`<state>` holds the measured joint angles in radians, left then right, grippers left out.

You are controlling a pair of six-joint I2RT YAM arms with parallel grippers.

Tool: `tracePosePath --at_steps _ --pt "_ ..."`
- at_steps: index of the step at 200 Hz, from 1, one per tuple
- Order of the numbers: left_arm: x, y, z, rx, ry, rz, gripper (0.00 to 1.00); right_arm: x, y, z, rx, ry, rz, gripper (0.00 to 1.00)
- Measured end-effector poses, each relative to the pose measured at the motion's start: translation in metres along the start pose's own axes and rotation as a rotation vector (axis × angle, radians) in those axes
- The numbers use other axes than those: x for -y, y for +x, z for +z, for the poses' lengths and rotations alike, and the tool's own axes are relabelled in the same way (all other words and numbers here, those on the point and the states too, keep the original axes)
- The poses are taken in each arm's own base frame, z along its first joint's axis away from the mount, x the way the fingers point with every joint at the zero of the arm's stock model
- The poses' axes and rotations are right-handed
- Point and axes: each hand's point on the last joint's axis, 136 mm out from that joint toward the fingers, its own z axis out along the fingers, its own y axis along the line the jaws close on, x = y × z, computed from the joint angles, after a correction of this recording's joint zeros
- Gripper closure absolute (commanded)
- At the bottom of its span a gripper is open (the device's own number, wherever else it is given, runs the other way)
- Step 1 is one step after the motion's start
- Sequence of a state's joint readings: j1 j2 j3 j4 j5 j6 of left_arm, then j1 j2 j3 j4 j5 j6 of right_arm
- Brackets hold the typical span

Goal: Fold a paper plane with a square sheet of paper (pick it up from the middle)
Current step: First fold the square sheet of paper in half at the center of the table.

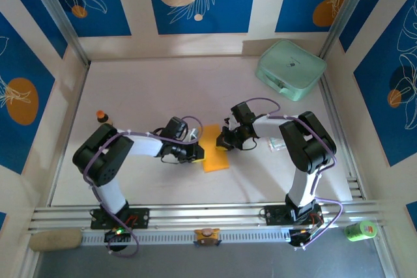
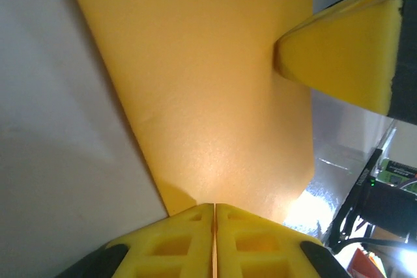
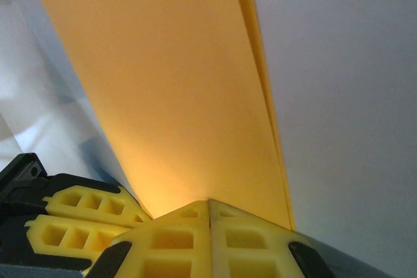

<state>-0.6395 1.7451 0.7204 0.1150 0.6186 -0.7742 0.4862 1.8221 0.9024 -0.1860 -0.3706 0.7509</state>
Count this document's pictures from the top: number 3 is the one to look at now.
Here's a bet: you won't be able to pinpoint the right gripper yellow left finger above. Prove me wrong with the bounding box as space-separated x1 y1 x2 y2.
83 198 213 278

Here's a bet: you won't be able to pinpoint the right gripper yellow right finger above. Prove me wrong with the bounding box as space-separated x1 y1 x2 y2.
208 198 332 278

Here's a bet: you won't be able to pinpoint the yellow paper sheet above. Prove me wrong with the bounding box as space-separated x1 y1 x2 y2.
25 0 298 230

